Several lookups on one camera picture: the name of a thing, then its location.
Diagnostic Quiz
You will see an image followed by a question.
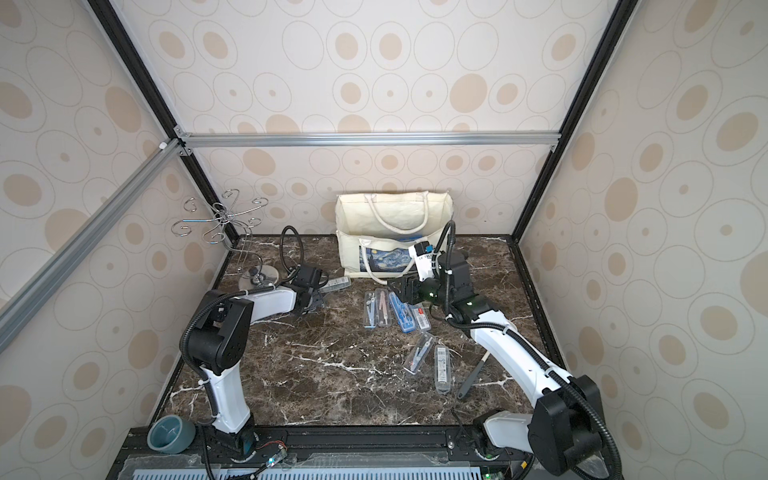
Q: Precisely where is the long barcode clear case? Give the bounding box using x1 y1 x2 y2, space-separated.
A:
319 276 351 294

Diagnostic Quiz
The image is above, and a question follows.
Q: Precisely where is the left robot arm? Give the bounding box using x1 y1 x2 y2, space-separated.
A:
179 243 328 456

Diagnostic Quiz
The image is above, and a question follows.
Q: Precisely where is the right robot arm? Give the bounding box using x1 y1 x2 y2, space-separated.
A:
390 222 623 479

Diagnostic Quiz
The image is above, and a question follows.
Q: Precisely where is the blue compass clear case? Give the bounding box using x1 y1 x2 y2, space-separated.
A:
387 292 416 333

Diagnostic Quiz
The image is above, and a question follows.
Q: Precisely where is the light blue compass case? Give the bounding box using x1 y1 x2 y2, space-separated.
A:
363 291 377 329

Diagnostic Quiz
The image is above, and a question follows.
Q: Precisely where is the pink compass case upper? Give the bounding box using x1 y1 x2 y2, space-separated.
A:
374 288 391 327

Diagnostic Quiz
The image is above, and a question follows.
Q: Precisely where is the clear compass case right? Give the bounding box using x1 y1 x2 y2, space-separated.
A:
434 345 453 395

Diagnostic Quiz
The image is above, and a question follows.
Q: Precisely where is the cream canvas tote bag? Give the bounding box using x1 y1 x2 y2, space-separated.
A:
335 191 454 284

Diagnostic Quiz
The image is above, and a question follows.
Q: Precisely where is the red label clear case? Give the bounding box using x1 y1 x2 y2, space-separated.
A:
410 303 431 331

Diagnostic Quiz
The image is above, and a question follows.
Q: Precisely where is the silver aluminium crossbar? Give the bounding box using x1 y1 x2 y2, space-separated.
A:
181 131 560 148

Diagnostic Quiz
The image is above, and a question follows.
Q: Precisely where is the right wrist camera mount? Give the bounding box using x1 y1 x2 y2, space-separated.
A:
408 240 434 281

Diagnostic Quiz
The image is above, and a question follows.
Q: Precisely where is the chrome wire cup rack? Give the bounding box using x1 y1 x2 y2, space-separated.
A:
170 188 280 290

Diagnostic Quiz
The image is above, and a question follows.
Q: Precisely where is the silver aluminium left rail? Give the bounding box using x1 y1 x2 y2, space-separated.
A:
1 139 182 350

